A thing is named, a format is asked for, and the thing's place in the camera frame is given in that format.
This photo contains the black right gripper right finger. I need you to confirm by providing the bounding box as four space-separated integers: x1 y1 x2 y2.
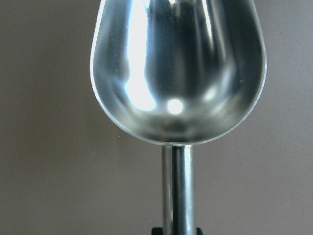
196 228 203 235

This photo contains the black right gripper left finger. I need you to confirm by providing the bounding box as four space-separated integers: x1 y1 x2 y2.
151 227 163 235

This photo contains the stainless steel ice scoop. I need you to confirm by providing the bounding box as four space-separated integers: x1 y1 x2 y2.
90 0 267 235

